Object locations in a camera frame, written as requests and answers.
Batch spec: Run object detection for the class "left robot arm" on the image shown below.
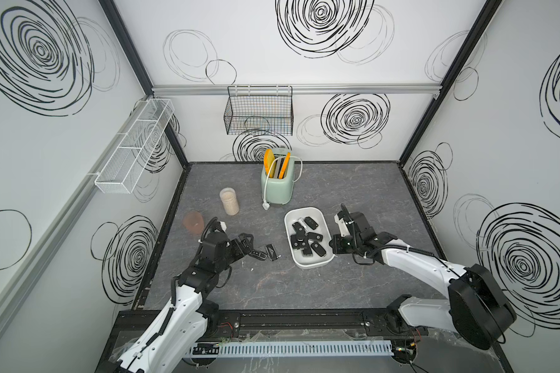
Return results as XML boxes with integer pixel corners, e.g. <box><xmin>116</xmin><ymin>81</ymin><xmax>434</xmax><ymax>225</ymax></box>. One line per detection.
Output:
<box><xmin>96</xmin><ymin>218</ymin><xmax>254</xmax><ymax>372</ymax></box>

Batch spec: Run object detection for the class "white mesh wall shelf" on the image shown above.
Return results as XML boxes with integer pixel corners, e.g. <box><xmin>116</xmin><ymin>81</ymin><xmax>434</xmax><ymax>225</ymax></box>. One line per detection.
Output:
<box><xmin>94</xmin><ymin>98</ymin><xmax>174</xmax><ymax>194</ymax></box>

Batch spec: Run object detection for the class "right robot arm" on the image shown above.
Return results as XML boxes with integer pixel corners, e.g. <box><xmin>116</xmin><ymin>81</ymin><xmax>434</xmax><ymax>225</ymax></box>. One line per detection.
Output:
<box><xmin>331</xmin><ymin>205</ymin><xmax>517</xmax><ymax>350</ymax></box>

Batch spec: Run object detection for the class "black VW key bottom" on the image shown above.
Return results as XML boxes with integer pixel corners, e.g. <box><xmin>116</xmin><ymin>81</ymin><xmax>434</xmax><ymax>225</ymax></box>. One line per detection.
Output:
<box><xmin>307</xmin><ymin>232</ymin><xmax>324</xmax><ymax>242</ymax></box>

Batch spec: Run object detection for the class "yellow toast slice left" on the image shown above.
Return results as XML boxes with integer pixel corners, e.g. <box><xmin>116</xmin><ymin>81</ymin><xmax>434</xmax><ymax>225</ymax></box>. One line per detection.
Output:
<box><xmin>264</xmin><ymin>149</ymin><xmax>275</xmax><ymax>175</ymax></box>

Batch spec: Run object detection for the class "grey slotted cable duct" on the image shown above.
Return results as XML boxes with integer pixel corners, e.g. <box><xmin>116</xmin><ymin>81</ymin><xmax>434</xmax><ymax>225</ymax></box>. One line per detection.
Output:
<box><xmin>185</xmin><ymin>340</ymin><xmax>394</xmax><ymax>358</ymax></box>

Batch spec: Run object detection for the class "black Porsche key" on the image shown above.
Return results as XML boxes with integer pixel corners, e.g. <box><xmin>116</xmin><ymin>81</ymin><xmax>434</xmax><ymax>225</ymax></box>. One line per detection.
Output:
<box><xmin>249</xmin><ymin>250</ymin><xmax>268</xmax><ymax>261</ymax></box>

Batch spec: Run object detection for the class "black vw key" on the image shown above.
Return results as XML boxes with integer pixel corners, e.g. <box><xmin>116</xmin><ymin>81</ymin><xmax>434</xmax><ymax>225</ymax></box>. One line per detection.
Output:
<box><xmin>297</xmin><ymin>239</ymin><xmax>311</xmax><ymax>251</ymax></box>
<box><xmin>307</xmin><ymin>232</ymin><xmax>324</xmax><ymax>242</ymax></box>

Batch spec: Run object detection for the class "black key with buttons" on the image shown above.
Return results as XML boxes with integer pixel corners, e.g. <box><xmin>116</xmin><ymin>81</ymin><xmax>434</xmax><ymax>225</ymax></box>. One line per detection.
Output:
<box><xmin>304</xmin><ymin>216</ymin><xmax>319</xmax><ymax>230</ymax></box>

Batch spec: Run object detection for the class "white storage box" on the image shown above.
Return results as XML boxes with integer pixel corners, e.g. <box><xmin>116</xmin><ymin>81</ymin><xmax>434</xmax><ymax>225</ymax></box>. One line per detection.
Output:
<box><xmin>284</xmin><ymin>207</ymin><xmax>334</xmax><ymax>270</ymax></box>

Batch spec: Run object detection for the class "black chrome Bentley key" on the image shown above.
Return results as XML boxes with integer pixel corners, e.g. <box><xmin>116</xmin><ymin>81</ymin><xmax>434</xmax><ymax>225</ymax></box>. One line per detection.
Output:
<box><xmin>265</xmin><ymin>244</ymin><xmax>279</xmax><ymax>261</ymax></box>

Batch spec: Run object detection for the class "black silver key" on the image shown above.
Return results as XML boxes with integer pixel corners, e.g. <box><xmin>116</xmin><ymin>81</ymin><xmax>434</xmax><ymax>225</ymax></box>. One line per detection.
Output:
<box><xmin>302</xmin><ymin>246</ymin><xmax>313</xmax><ymax>256</ymax></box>

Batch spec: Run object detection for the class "black wire basket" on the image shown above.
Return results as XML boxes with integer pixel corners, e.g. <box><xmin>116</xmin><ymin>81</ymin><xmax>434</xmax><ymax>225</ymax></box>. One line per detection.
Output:
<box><xmin>223</xmin><ymin>85</ymin><xmax>294</xmax><ymax>136</ymax></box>

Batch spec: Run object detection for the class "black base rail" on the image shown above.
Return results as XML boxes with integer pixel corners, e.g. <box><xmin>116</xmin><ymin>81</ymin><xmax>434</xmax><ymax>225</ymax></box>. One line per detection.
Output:
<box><xmin>116</xmin><ymin>307</ymin><xmax>488</xmax><ymax>339</ymax></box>

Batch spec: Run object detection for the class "green toaster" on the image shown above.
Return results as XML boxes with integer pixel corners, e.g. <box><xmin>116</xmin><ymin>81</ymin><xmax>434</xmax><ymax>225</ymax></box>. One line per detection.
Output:
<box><xmin>261</xmin><ymin>148</ymin><xmax>296</xmax><ymax>209</ymax></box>

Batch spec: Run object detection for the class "orange toast slice right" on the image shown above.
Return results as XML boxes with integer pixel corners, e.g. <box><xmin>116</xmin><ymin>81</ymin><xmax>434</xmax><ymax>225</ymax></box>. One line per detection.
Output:
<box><xmin>278</xmin><ymin>152</ymin><xmax>291</xmax><ymax>179</ymax></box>

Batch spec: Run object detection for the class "white toaster cable with plug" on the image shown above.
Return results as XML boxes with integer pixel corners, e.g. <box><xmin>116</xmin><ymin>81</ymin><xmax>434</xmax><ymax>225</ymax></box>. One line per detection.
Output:
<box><xmin>260</xmin><ymin>155</ymin><xmax>303</xmax><ymax>211</ymax></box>

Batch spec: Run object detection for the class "beige textured cup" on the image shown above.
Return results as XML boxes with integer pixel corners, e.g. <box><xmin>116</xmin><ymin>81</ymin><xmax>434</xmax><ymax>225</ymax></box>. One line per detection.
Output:
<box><xmin>219</xmin><ymin>187</ymin><xmax>240</xmax><ymax>216</ymax></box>

